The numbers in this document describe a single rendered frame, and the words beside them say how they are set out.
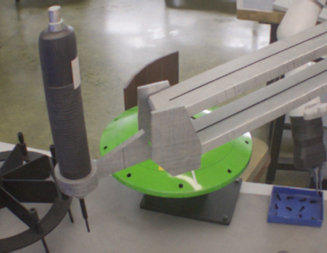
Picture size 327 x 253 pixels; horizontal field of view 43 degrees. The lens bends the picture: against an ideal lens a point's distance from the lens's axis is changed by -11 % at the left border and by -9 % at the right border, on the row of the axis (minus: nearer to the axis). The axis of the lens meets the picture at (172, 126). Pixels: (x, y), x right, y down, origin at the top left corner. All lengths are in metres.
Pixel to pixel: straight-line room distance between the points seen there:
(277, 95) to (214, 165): 0.34
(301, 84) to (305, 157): 0.41
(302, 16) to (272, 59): 0.41
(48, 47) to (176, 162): 0.19
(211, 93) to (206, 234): 0.51
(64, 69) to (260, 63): 0.21
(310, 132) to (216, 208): 0.26
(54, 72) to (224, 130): 0.20
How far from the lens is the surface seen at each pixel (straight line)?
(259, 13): 1.92
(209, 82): 0.48
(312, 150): 0.95
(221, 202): 0.99
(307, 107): 0.91
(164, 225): 0.95
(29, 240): 0.85
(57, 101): 0.43
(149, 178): 0.83
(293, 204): 1.02
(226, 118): 0.52
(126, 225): 0.96
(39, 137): 2.85
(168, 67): 1.66
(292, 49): 0.51
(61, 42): 0.40
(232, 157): 0.87
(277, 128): 2.21
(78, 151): 0.46
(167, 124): 0.46
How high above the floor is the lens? 1.62
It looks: 35 degrees down
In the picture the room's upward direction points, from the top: straight up
